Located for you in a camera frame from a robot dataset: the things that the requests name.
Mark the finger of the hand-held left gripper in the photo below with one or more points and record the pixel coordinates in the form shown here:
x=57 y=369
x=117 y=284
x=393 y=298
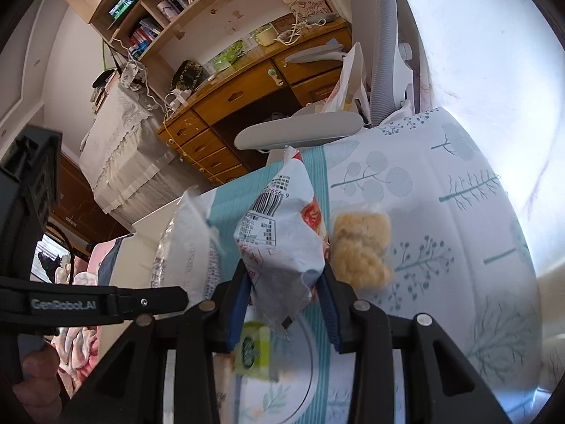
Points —
x=159 y=299

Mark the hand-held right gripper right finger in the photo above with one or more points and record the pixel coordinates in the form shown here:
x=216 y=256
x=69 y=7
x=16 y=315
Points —
x=331 y=318

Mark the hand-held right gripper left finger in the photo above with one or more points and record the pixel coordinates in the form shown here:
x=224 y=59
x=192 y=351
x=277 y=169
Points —
x=236 y=313

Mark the small green snack packet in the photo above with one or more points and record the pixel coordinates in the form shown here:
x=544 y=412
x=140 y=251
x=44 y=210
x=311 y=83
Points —
x=254 y=349

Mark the white plastic storage box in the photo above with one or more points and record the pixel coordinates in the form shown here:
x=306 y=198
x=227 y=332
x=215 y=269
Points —
x=137 y=251

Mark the clear plastic snack bag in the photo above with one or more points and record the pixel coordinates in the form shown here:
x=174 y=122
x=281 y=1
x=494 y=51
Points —
x=190 y=247

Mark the orange puffed snack packet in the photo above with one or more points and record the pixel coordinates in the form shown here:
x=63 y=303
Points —
x=362 y=251

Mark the white printed snack bag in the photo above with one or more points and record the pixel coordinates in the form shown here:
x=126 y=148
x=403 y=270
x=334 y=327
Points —
x=278 y=238

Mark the person's left hand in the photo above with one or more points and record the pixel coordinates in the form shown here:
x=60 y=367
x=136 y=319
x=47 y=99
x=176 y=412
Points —
x=37 y=384

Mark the dark wooden door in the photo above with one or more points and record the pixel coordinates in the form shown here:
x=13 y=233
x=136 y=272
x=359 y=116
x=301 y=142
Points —
x=75 y=194

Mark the floral quilt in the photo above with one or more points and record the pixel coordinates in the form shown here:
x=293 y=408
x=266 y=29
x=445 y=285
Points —
x=77 y=344

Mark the lace-covered piano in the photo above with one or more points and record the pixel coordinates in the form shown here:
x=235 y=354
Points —
x=123 y=150

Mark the stack of books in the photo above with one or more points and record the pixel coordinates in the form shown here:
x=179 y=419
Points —
x=99 y=92

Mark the tree print tablecloth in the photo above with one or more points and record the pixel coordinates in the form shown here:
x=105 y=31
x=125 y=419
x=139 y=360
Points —
x=441 y=229

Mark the black hat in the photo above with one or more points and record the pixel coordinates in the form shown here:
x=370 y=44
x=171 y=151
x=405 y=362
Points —
x=103 y=78

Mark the white patterned cloth bag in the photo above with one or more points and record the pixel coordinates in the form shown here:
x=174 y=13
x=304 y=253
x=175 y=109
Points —
x=132 y=73

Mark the grey office chair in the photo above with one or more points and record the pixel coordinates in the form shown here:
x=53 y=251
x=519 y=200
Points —
x=300 y=130

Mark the white power strip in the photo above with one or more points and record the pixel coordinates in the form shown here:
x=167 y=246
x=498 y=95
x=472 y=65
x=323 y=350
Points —
x=178 y=97

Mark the row of books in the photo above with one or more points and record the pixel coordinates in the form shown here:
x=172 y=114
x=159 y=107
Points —
x=145 y=35

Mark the dark floral pouch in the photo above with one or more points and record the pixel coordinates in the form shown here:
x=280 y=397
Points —
x=190 y=75

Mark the wooden desk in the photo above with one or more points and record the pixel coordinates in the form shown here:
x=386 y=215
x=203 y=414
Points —
x=238 y=92

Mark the small screen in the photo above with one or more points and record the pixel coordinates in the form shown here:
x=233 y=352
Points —
x=130 y=0

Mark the small white drawer hook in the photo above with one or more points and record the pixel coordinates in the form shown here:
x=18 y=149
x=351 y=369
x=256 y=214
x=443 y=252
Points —
x=277 y=78

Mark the white plastic bag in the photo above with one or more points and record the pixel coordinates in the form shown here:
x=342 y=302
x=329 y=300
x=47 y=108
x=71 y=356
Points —
x=353 y=79

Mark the green printed tissue box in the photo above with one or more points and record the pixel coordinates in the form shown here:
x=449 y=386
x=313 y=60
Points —
x=229 y=55

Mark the pale yellow mug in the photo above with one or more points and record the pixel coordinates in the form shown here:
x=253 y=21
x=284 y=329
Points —
x=267 y=35

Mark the leaf print curtain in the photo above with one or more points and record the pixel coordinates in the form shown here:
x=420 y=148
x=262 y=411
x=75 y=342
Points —
x=485 y=53

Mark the printed cardboard box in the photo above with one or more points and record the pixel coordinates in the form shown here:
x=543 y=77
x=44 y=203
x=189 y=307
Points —
x=309 y=6

